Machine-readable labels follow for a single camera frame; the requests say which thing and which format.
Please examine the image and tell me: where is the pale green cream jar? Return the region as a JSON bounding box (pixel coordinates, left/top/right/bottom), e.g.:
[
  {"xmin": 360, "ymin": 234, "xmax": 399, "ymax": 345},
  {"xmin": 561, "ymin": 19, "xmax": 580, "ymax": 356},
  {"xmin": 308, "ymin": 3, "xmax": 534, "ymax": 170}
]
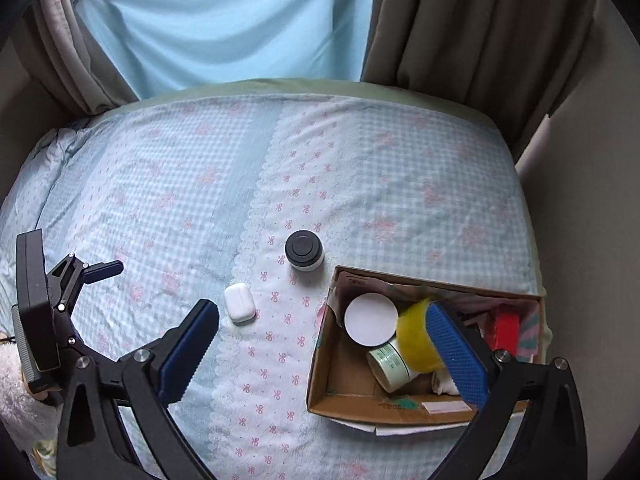
[{"xmin": 367, "ymin": 338, "xmax": 419, "ymax": 393}]

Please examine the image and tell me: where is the red and white carton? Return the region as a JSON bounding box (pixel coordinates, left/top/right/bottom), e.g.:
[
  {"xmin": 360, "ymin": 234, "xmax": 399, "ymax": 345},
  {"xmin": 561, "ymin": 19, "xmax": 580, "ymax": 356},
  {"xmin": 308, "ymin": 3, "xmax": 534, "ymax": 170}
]
[{"xmin": 485, "ymin": 306, "xmax": 521, "ymax": 354}]

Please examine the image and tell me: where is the yellow tape roll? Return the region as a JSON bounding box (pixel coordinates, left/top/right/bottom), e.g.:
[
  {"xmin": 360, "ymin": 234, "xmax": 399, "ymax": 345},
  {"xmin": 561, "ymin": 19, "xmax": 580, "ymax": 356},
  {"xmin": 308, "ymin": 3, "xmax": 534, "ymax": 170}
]
[{"xmin": 396, "ymin": 297, "xmax": 445, "ymax": 374}]

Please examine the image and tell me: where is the white earbuds case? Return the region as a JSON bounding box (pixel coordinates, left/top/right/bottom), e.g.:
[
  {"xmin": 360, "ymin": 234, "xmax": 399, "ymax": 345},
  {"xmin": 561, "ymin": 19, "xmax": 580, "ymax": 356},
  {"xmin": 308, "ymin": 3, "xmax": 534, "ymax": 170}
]
[{"xmin": 224, "ymin": 283, "xmax": 257, "ymax": 325}]

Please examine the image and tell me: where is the white jar green label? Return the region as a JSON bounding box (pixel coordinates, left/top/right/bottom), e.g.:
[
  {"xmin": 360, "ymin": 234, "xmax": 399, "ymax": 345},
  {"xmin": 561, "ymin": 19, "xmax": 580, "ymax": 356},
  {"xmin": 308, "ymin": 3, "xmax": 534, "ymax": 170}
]
[{"xmin": 344, "ymin": 292, "xmax": 398, "ymax": 348}]

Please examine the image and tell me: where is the cardboard box pink lining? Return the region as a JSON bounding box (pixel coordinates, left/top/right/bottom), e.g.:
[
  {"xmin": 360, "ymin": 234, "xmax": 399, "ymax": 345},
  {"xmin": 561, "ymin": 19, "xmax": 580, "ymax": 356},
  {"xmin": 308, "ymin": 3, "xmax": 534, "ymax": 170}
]
[{"xmin": 306, "ymin": 266, "xmax": 546, "ymax": 436}]

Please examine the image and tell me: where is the black lid white jar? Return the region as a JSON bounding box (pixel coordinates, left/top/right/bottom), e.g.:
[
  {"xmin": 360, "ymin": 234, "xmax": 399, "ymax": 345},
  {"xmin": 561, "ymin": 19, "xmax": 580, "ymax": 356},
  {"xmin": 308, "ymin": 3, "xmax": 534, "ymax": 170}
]
[{"xmin": 285, "ymin": 230, "xmax": 324, "ymax": 272}]

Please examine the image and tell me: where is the checkered floral bed quilt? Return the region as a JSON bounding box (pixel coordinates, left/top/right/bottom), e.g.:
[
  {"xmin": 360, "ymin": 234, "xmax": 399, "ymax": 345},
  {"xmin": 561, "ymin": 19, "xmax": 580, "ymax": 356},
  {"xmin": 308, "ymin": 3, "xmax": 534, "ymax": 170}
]
[{"xmin": 1, "ymin": 81, "xmax": 541, "ymax": 479}]

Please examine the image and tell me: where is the brown curtain left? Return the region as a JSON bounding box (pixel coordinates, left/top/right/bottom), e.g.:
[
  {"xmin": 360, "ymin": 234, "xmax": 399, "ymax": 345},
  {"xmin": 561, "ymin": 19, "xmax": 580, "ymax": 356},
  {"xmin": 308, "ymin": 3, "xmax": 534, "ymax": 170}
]
[{"xmin": 11, "ymin": 0, "xmax": 138, "ymax": 116}]

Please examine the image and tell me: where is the brown curtain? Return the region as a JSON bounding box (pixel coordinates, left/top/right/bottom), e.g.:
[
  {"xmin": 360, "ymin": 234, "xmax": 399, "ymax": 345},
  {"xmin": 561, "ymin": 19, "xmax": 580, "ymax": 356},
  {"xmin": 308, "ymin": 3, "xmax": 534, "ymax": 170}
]
[
  {"xmin": 11, "ymin": 0, "xmax": 138, "ymax": 116},
  {"xmin": 361, "ymin": 0, "xmax": 597, "ymax": 157}
]

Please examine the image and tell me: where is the light blue curtain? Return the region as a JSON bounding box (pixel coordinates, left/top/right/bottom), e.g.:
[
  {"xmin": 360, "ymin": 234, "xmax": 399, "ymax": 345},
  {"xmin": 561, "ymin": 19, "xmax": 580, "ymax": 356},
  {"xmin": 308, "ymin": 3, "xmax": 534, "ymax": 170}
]
[{"xmin": 73, "ymin": 0, "xmax": 373, "ymax": 99}]

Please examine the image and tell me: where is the brown curtain right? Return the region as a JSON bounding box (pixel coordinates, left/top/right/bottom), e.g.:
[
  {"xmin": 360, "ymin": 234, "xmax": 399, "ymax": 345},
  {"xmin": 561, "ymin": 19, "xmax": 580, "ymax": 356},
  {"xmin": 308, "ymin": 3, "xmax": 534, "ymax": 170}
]
[{"xmin": 361, "ymin": 0, "xmax": 597, "ymax": 157}]

